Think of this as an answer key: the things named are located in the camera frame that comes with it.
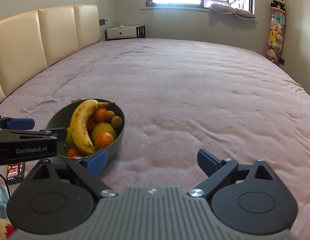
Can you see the orange mandarin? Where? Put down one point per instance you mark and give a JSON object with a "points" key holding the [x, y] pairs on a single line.
{"points": [[103, 140], [100, 115], [74, 152]]}

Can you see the green fruit bowl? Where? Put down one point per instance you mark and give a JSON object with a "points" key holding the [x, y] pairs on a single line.
{"points": [[63, 117]]}

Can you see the wall switch panel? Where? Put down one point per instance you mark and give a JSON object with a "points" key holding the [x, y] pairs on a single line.
{"points": [[103, 22]]}

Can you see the panda plush toy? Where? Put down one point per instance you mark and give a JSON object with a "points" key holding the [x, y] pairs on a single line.
{"points": [[279, 4]]}

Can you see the grey window sill cushion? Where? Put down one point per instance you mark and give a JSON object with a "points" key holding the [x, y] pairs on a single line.
{"points": [[228, 10]]}

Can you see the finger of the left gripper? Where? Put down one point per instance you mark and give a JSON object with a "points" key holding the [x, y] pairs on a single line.
{"points": [[17, 123]]}

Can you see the white bedside cabinet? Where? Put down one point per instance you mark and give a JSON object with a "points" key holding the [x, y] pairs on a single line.
{"points": [[126, 32]]}

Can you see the yellow spotted banana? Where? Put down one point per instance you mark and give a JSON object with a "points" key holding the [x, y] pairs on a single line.
{"points": [[78, 124]]}

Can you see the pink bed blanket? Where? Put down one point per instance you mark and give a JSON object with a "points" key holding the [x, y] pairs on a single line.
{"points": [[179, 97]]}

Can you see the yellow lemon in bowl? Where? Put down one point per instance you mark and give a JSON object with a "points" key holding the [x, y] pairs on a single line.
{"points": [[103, 127]]}

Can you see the red cup on sill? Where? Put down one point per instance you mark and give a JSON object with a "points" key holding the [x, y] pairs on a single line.
{"points": [[148, 3]]}

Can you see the black smartphone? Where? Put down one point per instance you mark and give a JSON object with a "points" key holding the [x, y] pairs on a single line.
{"points": [[15, 173]]}

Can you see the brown longan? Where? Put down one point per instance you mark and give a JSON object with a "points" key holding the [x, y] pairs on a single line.
{"points": [[109, 115], [116, 121]]}

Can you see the hanging plush toy organizer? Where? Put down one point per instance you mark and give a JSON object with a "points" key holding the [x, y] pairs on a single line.
{"points": [[276, 35]]}

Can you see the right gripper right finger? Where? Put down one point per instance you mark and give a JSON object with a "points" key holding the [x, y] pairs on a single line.
{"points": [[220, 173]]}

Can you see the cream padded headboard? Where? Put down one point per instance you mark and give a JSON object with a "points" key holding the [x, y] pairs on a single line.
{"points": [[32, 41]]}

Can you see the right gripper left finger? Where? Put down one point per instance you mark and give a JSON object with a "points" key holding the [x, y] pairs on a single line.
{"points": [[83, 172]]}

